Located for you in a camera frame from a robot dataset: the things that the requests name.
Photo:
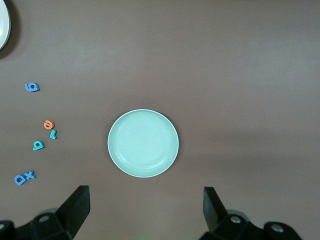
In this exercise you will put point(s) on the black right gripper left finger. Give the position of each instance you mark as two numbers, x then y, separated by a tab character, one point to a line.
67	217

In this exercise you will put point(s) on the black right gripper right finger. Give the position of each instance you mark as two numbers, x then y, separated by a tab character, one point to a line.
217	220

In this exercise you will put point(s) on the teal foam letter d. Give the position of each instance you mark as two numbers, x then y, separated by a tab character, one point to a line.
35	148

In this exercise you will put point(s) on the teal foam letter r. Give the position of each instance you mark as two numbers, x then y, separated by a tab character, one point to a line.
53	135

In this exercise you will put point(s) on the orange foam letter e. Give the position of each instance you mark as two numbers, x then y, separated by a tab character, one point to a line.
49	127

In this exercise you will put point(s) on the blue foam letter x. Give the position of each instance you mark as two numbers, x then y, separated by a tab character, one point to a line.
30	174

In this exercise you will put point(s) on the blue foam capital D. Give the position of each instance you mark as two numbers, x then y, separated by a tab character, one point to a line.
16	179

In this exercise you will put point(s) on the pale green round plate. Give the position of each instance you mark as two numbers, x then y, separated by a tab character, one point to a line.
143	143

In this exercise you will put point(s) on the blue foam digit six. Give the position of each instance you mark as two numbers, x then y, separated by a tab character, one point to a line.
27	87

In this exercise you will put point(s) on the brown table cover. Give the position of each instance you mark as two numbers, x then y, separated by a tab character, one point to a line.
225	75

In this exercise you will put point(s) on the beige round plate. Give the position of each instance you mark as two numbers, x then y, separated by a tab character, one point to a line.
3	25

